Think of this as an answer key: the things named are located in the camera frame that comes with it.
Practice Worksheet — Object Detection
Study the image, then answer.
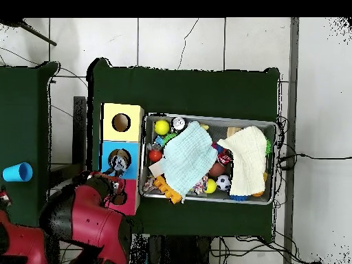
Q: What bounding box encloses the crushed red can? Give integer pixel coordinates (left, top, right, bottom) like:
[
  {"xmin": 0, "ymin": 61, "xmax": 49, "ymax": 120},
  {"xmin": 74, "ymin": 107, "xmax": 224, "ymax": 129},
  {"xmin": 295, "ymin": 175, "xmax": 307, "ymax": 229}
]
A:
[{"xmin": 217, "ymin": 149, "xmax": 234, "ymax": 166}]

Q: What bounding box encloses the black rod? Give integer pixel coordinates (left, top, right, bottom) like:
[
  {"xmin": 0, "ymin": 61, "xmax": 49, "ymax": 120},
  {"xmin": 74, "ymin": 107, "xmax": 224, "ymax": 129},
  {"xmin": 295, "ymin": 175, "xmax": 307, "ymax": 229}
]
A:
[{"xmin": 0, "ymin": 17, "xmax": 58, "ymax": 47}]

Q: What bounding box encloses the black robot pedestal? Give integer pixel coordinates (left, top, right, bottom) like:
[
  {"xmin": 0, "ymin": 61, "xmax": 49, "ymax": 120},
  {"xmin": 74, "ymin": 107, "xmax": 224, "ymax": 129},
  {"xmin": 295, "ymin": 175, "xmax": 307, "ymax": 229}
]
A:
[{"xmin": 131, "ymin": 234, "xmax": 212, "ymax": 264}]

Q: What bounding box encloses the yellow ball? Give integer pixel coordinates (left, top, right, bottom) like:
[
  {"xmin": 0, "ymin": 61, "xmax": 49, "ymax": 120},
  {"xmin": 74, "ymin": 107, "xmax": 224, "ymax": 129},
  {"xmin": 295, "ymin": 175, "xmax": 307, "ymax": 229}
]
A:
[
  {"xmin": 154, "ymin": 120, "xmax": 171, "ymax": 136},
  {"xmin": 204, "ymin": 178, "xmax": 218, "ymax": 194}
]

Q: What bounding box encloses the black cable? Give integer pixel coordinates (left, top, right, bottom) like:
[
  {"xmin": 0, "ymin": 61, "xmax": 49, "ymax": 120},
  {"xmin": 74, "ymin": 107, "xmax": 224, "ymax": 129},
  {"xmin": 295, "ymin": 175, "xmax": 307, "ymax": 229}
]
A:
[{"xmin": 277, "ymin": 153, "xmax": 352, "ymax": 170}]

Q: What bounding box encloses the shallow mesh bin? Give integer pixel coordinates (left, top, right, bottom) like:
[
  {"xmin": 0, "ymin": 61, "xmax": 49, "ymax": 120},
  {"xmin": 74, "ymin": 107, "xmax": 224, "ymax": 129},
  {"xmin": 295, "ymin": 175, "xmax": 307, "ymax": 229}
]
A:
[{"xmin": 138, "ymin": 112, "xmax": 278, "ymax": 206}]

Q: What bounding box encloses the small soccer ball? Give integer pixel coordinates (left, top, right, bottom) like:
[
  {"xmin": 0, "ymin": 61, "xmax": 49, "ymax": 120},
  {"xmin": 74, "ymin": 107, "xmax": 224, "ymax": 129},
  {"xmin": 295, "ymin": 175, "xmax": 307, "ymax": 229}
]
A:
[{"xmin": 216, "ymin": 175, "xmax": 232, "ymax": 192}]

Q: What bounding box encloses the silver drink can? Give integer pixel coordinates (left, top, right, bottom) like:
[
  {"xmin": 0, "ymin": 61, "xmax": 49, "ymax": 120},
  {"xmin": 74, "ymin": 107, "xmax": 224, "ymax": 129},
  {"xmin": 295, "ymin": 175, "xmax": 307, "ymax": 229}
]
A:
[{"xmin": 172, "ymin": 117, "xmax": 186, "ymax": 131}]

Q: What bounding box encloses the red orange ball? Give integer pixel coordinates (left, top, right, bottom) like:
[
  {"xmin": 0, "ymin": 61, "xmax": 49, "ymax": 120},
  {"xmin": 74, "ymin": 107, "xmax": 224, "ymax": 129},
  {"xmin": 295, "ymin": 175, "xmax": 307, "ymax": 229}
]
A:
[{"xmin": 148, "ymin": 148, "xmax": 163, "ymax": 163}]

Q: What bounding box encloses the orange toy building block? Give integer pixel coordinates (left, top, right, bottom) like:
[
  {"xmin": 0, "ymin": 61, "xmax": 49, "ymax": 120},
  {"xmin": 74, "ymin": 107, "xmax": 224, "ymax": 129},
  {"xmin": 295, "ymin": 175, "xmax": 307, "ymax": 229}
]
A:
[{"xmin": 153, "ymin": 175, "xmax": 183, "ymax": 205}]

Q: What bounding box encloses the wooden box with three holes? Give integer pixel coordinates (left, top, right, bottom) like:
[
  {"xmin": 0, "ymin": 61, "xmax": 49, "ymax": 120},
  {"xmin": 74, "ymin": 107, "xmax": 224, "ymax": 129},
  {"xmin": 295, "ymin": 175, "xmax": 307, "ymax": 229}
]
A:
[{"xmin": 97, "ymin": 102, "xmax": 145, "ymax": 217}]

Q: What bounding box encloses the clear plastic bottle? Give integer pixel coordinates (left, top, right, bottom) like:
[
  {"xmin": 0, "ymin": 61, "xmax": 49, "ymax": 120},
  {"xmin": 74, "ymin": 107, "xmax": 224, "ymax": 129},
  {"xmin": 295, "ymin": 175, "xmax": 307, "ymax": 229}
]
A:
[{"xmin": 111, "ymin": 155, "xmax": 129, "ymax": 173}]

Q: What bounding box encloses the mint green cloth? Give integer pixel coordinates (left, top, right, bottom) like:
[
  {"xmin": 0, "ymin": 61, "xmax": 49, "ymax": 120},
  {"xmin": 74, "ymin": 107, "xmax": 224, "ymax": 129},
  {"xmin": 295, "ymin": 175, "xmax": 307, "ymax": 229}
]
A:
[{"xmin": 162, "ymin": 120, "xmax": 219, "ymax": 203}]

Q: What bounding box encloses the dark green table cloth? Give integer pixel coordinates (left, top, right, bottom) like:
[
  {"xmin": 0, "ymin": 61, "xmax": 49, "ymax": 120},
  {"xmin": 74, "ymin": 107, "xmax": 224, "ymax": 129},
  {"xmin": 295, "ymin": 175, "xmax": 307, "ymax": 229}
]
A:
[
  {"xmin": 86, "ymin": 58, "xmax": 281, "ymax": 243},
  {"xmin": 0, "ymin": 61, "xmax": 63, "ymax": 228}
]

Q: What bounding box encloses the blue plastic cup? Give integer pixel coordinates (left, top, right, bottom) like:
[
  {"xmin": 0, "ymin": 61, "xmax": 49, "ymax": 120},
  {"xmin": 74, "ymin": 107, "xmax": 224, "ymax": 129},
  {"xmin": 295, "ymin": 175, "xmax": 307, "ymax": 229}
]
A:
[{"xmin": 2, "ymin": 162, "xmax": 34, "ymax": 183}]

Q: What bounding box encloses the green spiky ball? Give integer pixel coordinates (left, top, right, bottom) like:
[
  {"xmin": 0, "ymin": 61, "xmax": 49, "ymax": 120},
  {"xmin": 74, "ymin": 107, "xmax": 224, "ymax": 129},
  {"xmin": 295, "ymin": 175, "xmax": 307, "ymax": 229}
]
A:
[{"xmin": 162, "ymin": 132, "xmax": 179, "ymax": 146}]

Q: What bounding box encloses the cream cloth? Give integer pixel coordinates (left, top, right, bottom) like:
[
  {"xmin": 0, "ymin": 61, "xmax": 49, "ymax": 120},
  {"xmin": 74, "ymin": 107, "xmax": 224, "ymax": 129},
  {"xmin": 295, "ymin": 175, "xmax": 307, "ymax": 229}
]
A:
[{"xmin": 217, "ymin": 125, "xmax": 268, "ymax": 197}]

